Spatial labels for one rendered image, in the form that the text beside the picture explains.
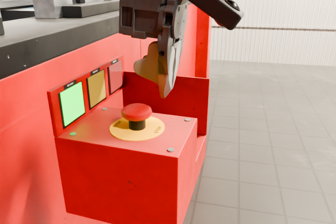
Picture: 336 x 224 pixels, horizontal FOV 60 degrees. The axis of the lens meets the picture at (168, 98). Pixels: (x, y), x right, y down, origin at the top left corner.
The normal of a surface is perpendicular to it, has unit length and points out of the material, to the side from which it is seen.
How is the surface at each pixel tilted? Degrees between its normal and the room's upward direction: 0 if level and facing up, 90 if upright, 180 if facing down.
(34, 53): 90
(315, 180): 0
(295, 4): 90
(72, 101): 90
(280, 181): 0
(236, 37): 90
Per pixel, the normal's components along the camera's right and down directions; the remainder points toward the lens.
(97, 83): 0.96, 0.11
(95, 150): -0.29, 0.35
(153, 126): 0.00, -0.93
